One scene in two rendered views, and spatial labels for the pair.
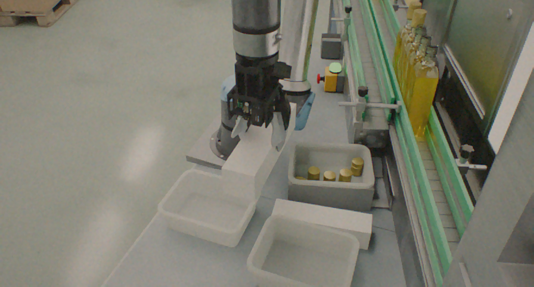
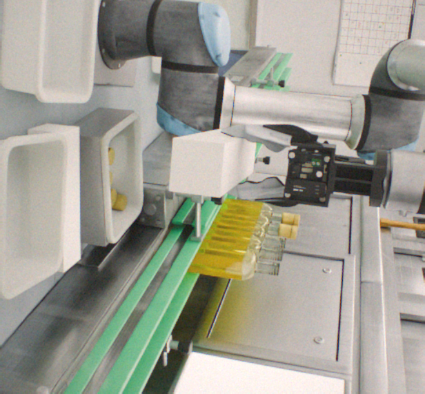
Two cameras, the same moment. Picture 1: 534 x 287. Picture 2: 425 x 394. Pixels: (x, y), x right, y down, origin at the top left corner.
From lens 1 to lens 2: 50 cm
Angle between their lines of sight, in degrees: 36
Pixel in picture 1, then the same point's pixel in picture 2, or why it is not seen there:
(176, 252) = not seen: outside the picture
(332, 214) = (74, 212)
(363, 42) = not seen: hidden behind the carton
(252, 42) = (411, 193)
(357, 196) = (90, 226)
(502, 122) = (219, 368)
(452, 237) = not seen: hidden behind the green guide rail
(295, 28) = (302, 117)
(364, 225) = (69, 259)
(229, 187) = (188, 151)
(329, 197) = (83, 191)
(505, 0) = (326, 329)
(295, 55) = (268, 117)
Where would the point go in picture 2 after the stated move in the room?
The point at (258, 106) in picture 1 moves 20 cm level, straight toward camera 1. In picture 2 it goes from (318, 194) to (299, 310)
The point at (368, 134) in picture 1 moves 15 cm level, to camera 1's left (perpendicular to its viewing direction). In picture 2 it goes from (156, 205) to (153, 143)
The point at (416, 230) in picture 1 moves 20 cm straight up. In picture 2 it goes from (94, 334) to (210, 357)
